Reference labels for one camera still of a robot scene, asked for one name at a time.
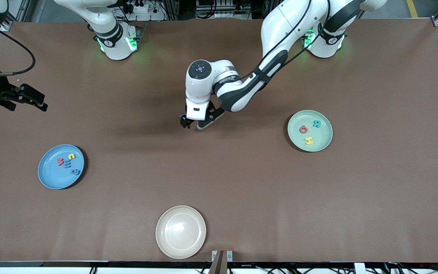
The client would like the blue round plate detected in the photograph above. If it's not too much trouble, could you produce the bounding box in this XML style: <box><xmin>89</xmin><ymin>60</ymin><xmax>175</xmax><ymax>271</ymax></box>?
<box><xmin>38</xmin><ymin>144</ymin><xmax>85</xmax><ymax>190</ymax></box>

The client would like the brown table mat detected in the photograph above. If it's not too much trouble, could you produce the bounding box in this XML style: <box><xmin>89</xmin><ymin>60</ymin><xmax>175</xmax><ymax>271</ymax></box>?
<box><xmin>0</xmin><ymin>18</ymin><xmax>438</xmax><ymax>263</ymax></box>

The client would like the beige round plate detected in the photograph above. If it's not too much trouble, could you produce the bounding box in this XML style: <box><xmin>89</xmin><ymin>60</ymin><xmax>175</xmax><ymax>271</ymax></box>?
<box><xmin>156</xmin><ymin>205</ymin><xmax>207</xmax><ymax>260</ymax></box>

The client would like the green round plate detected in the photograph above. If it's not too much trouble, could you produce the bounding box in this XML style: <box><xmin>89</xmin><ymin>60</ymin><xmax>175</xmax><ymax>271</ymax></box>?
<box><xmin>287</xmin><ymin>110</ymin><xmax>333</xmax><ymax>153</ymax></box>

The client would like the white power strip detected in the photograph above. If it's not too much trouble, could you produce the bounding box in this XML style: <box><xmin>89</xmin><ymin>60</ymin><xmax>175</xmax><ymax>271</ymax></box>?
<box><xmin>125</xmin><ymin>0</ymin><xmax>156</xmax><ymax>14</ymax></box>

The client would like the brown pole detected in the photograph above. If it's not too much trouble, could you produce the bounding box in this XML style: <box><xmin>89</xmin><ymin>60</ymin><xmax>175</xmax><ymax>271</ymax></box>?
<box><xmin>208</xmin><ymin>250</ymin><xmax>225</xmax><ymax>274</ymax></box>

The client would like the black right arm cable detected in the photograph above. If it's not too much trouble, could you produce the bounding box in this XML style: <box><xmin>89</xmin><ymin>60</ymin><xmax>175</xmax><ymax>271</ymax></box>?
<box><xmin>0</xmin><ymin>27</ymin><xmax>36</xmax><ymax>76</ymax></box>

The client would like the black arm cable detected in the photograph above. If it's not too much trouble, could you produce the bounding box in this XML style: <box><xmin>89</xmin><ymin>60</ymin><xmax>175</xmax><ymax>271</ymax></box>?
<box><xmin>0</xmin><ymin>27</ymin><xmax>36</xmax><ymax>76</ymax></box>
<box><xmin>238</xmin><ymin>0</ymin><xmax>332</xmax><ymax>80</ymax></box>

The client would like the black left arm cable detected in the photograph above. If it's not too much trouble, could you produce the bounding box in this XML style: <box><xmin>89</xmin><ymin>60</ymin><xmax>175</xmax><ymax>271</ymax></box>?
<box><xmin>238</xmin><ymin>0</ymin><xmax>332</xmax><ymax>80</ymax></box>

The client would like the metal table edge bracket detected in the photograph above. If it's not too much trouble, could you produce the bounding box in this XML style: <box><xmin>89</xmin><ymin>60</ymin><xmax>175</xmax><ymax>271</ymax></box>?
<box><xmin>212</xmin><ymin>250</ymin><xmax>233</xmax><ymax>262</ymax></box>

